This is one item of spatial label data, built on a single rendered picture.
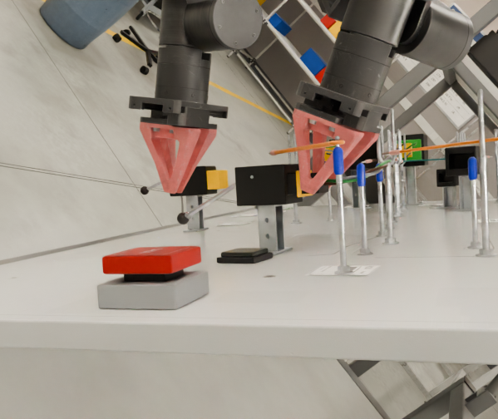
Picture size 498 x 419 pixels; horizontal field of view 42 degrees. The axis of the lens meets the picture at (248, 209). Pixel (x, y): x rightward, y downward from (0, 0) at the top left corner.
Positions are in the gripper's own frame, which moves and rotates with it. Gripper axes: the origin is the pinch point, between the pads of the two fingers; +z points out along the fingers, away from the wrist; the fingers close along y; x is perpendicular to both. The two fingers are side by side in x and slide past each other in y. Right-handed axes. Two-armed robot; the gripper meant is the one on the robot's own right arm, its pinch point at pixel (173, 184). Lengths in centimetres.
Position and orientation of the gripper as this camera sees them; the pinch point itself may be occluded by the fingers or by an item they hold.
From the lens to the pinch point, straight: 72.4
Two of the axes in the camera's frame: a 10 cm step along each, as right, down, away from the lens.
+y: 4.7, -0.7, 8.8
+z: -1.0, 9.9, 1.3
